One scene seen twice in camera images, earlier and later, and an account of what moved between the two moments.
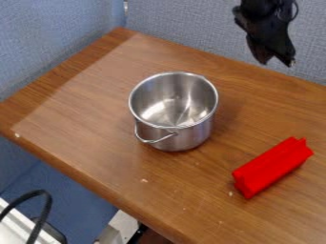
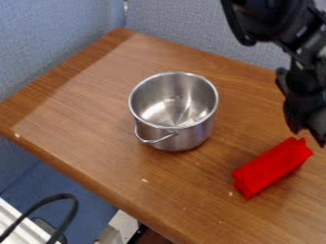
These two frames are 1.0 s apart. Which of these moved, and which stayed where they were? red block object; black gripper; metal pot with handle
Moved: black gripper
Stayed: metal pot with handle; red block object
